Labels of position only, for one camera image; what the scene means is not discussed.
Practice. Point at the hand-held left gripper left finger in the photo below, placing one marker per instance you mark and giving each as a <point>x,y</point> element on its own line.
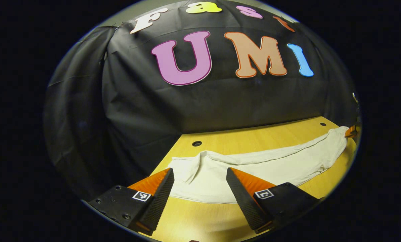
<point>158,205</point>

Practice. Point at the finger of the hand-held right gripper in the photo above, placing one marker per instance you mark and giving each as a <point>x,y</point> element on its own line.
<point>351,131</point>

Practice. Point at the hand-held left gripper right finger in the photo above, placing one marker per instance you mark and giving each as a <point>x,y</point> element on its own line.
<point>244,205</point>

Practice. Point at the white jeans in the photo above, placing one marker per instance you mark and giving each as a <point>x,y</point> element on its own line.
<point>271,168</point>

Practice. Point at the black backdrop cloth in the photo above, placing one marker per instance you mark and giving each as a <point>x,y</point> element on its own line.
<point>220,101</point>

